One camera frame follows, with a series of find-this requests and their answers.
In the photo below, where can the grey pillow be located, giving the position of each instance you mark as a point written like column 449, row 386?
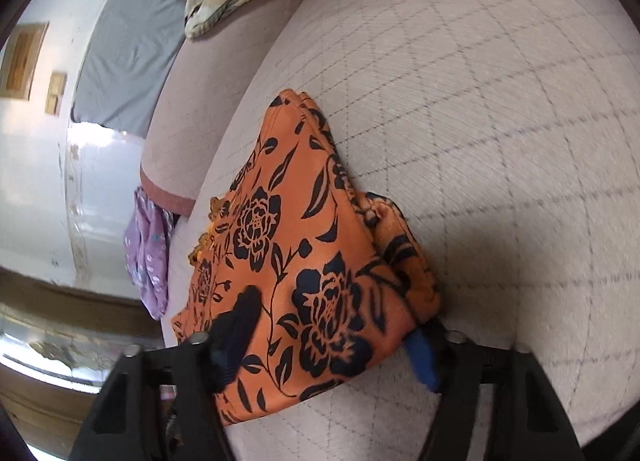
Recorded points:
column 125, row 51

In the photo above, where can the purple floral cloth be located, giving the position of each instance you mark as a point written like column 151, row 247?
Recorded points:
column 147, row 251

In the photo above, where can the orange black floral shirt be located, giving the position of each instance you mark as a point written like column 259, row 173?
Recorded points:
column 310, row 241

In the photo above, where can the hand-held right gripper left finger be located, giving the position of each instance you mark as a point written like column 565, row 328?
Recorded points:
column 240, row 321

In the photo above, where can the pink bolster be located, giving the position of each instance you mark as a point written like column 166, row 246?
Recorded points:
column 200, row 106

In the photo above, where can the glossy door panel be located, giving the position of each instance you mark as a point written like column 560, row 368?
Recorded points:
column 55, row 346

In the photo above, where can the brown wooden door frame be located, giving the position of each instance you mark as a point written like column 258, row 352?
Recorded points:
column 60, row 298

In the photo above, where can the small yellow wall plate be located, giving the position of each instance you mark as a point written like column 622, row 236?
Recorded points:
column 56, row 93

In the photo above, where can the large yellow wall plate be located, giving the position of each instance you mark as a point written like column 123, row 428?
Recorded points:
column 22, row 63

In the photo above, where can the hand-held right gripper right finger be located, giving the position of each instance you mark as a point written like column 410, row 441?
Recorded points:
column 422, row 361

